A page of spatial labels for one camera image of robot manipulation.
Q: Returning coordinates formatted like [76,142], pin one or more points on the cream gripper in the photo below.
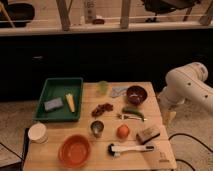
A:
[168,115]

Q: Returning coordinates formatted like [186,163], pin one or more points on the dark red grape bunch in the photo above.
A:
[100,109]

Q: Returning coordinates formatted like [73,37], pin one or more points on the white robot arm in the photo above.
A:
[185,82]

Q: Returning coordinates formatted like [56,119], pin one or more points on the dark maroon bowl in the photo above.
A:
[136,95]

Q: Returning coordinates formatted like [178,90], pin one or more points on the red orange bowl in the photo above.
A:
[75,151]

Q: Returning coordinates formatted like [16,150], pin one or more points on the wooden block brush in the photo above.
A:
[147,134]

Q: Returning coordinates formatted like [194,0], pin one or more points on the green chili pepper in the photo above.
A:
[129,110]

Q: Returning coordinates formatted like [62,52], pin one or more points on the orange fruit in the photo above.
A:
[123,131]

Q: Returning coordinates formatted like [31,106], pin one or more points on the white black dish brush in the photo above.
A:
[116,150]

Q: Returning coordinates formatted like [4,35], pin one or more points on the small metal cup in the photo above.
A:
[97,128]

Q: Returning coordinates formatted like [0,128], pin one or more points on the green translucent cup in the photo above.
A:
[102,87]

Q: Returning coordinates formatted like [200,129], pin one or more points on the yellow corn piece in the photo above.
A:
[70,101]

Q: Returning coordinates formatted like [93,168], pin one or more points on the black office chair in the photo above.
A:
[168,6]

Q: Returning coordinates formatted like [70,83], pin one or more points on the grey blue sponge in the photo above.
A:
[53,104]

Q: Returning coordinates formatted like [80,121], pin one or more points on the green plastic tray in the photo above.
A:
[58,88]

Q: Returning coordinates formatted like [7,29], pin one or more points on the white paper cup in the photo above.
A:
[38,133]

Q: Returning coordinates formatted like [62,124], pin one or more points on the black chair left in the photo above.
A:
[20,13]

